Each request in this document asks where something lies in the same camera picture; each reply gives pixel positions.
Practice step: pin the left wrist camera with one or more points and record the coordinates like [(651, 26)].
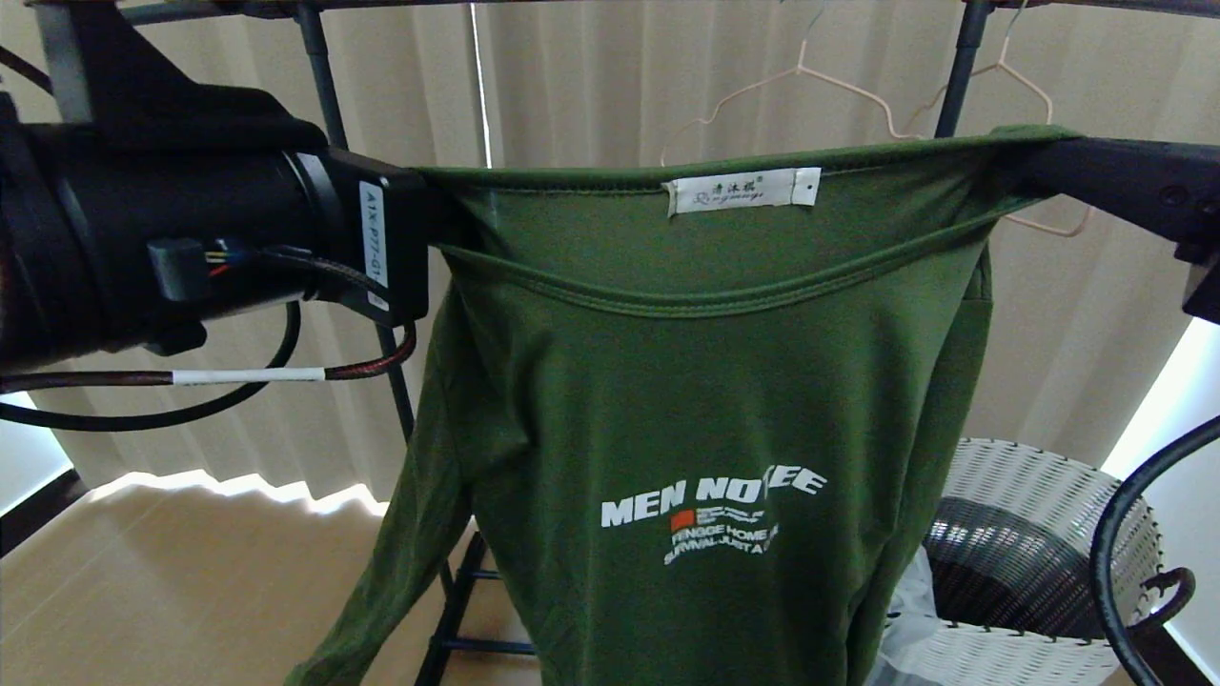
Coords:
[(172, 100)]

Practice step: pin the green long-sleeved shirt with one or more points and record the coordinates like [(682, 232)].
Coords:
[(715, 381)]

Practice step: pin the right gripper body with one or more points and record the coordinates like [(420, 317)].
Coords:
[(1206, 286)]

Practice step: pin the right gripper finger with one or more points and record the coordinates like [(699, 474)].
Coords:
[(1125, 181)]

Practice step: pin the pale grey shorts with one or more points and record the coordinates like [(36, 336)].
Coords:
[(910, 610)]

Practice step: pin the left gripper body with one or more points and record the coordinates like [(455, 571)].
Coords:
[(238, 219)]

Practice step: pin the pink clothes hanger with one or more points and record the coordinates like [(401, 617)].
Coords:
[(999, 65), (803, 67)]

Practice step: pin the black clothes rack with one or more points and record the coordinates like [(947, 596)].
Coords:
[(322, 76)]

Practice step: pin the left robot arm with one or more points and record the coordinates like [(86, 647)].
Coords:
[(11, 191)]

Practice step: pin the white laundry basket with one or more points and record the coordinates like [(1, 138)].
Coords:
[(1029, 476)]

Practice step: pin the beige curtain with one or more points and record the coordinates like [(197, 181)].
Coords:
[(591, 86)]

